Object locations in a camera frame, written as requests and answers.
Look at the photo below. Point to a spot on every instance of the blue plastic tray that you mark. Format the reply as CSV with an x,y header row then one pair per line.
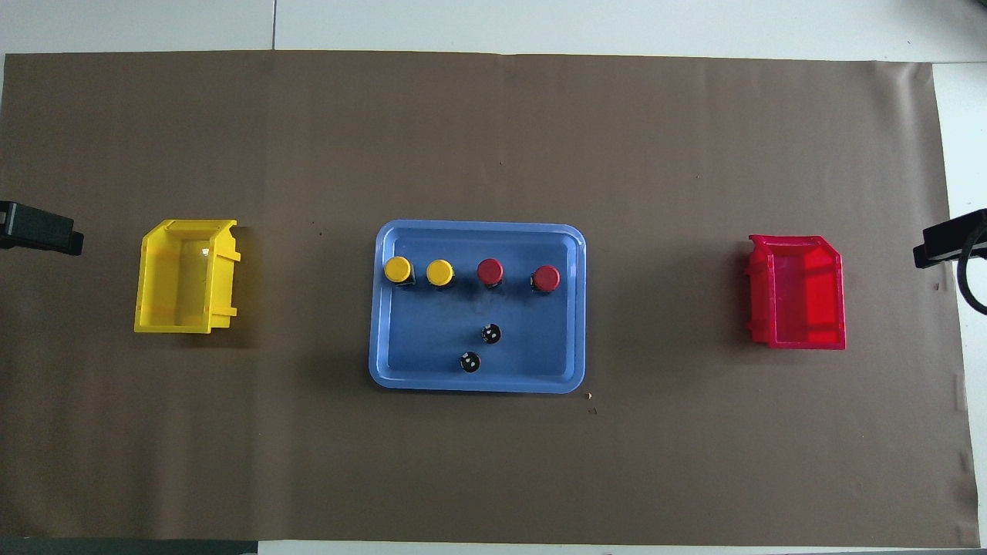
x,y
432,339

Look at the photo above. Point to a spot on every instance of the red push button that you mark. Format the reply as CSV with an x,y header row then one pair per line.
x,y
547,278
490,271

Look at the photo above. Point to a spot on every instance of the small black button part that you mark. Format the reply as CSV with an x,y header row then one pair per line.
x,y
470,362
491,334

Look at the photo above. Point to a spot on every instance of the yellow plastic storage bin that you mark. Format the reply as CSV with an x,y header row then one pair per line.
x,y
185,270

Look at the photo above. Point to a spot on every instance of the yellow push button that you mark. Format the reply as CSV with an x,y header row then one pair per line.
x,y
398,270
439,272

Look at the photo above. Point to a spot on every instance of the red plastic storage bin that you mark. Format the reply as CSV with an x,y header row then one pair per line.
x,y
802,293

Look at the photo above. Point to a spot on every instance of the brown paper table mat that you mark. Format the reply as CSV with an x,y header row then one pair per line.
x,y
493,154

